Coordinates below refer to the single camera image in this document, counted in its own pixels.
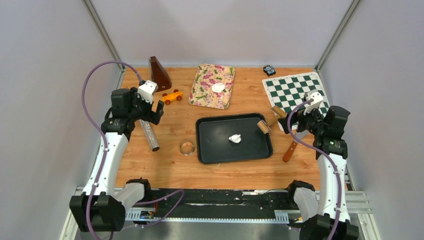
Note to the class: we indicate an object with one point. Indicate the orange toy car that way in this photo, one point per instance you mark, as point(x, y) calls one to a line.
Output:
point(176, 95)

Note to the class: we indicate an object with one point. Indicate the floral rectangular tray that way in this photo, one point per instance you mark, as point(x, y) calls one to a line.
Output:
point(206, 75)

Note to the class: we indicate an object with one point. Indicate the wooden pastry roller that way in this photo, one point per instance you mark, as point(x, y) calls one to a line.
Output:
point(265, 125)

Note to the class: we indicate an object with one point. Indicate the green white chess mat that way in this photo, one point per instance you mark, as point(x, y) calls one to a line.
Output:
point(286, 92)

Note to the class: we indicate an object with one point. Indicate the silver glitter tube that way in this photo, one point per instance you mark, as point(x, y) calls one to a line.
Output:
point(150, 135)

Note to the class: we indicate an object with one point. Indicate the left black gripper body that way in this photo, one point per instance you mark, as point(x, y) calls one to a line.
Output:
point(141, 109)

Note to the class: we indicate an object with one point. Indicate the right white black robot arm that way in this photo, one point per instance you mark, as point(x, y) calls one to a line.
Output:
point(323, 134)

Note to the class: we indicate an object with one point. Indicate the wooden handled metal scraper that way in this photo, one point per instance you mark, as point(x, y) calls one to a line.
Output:
point(288, 154)

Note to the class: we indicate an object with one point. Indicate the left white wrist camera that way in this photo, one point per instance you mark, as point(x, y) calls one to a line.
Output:
point(147, 91)

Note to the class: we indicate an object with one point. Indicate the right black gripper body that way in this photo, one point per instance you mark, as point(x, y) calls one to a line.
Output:
point(310, 122)

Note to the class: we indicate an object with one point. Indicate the brown wooden metronome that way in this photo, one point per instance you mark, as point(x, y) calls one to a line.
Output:
point(159, 75)

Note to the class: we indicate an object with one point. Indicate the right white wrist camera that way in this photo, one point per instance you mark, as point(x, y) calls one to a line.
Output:
point(314, 99)

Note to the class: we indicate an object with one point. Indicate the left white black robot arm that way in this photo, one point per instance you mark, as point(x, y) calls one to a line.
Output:
point(99, 208)

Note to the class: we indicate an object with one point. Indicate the black baking tray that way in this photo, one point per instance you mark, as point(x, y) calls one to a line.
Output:
point(213, 146)

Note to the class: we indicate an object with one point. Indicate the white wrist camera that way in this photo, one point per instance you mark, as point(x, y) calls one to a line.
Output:
point(147, 91)
point(314, 99)

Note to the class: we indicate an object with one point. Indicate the small blue black toy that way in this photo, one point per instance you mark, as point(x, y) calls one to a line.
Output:
point(269, 70)

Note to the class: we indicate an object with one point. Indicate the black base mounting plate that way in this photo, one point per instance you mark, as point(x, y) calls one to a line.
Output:
point(219, 203)

